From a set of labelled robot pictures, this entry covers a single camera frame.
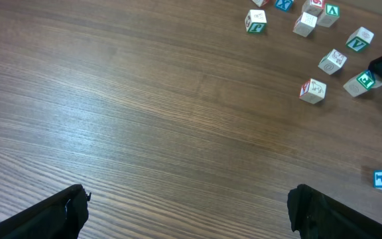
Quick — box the wooden block lowest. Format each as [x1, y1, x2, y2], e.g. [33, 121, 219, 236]
[299, 78, 326, 104]

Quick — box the green side block left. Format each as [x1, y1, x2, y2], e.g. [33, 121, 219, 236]
[245, 9, 267, 34]

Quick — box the blue edged wooden block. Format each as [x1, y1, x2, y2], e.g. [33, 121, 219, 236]
[372, 74, 382, 88]

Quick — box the green V block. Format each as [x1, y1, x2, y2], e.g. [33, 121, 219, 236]
[346, 27, 375, 52]

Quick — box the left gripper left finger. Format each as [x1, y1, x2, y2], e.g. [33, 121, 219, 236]
[0, 184, 92, 239]

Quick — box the green A block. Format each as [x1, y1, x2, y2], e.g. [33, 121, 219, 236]
[316, 3, 340, 27]

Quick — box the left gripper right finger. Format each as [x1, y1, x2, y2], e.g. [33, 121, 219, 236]
[287, 184, 382, 239]

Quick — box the wooden picture block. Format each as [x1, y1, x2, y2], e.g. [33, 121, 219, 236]
[318, 49, 348, 75]

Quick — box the green E block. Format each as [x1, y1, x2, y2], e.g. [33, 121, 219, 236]
[343, 70, 376, 97]

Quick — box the red letter block top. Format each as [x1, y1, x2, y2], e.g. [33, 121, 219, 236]
[252, 0, 269, 8]

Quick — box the red 9 block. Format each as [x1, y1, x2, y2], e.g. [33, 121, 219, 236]
[302, 0, 325, 16]

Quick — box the blue X block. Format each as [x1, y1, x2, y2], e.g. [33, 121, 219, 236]
[275, 0, 294, 12]

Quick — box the plain wooden block centre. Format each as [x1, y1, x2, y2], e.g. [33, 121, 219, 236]
[293, 12, 318, 37]

